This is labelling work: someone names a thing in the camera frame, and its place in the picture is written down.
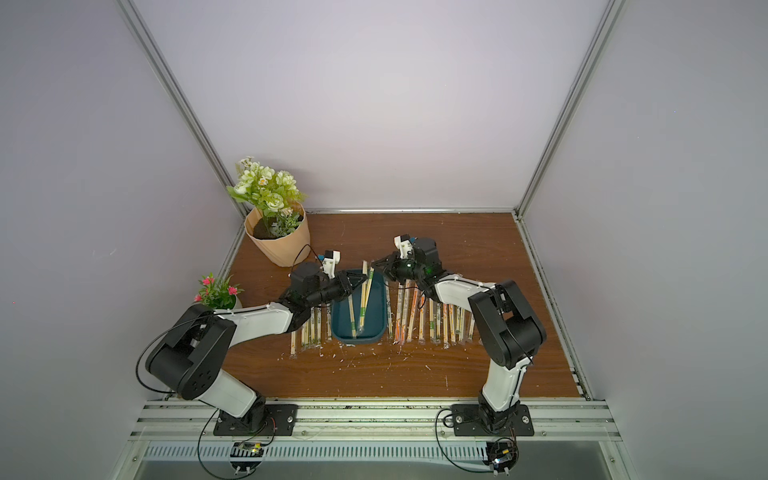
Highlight chopstick pair box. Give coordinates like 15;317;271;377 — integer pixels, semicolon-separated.
357;260;374;333

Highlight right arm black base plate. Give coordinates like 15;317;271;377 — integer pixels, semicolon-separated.
450;402;534;437

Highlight large beige ribbed flower pot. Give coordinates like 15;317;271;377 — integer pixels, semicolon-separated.
244;204;311;268

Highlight small circuit board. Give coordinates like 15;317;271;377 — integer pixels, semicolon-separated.
229;441;264;478
485;437;520;475

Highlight right black base cable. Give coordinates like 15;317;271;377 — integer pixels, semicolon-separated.
434;409;494;475

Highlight wrapped chopsticks pile in box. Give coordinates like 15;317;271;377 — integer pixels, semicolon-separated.
347;294;357;339

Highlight left black base cable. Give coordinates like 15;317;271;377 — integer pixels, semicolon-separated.
196;410;278;480

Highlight pink flowered small plant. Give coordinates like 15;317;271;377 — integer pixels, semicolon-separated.
193;273;242;310

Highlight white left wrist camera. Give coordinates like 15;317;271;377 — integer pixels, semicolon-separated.
321;250;341;279

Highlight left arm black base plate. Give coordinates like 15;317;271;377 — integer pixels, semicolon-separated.
213;403;299;437

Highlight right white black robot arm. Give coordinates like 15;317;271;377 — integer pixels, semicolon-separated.
372;235;547;414

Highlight teal plastic storage box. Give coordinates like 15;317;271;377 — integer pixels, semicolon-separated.
330;272;389;345

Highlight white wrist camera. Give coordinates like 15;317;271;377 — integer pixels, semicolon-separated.
321;250;341;279
394;234;413;259

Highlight aluminium corner frame post right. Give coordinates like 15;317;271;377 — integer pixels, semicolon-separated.
515;0;626;221

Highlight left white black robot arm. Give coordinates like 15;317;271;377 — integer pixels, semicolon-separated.
145;262;366;430

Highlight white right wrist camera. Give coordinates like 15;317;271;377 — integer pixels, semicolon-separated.
394;234;413;259

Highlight right small circuit board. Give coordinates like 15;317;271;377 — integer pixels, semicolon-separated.
485;437;520;475

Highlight black base cable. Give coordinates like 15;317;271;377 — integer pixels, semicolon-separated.
434;409;494;475
196;410;278;480

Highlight left small circuit board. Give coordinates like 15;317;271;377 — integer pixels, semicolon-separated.
229;441;264;478

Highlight white green artificial flowers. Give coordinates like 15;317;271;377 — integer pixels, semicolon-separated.
227;156;306;238

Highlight aluminium front rail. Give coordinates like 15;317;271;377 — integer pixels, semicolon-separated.
130;398;621;441

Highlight aluminium corner frame post left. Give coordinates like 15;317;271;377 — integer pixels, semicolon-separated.
115;0;232;189

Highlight aluminium corner frame post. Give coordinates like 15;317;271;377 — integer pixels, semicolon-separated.
115;0;232;189
515;0;626;221

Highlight white slotted cable duct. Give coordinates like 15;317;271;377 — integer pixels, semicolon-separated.
144;441;486;463

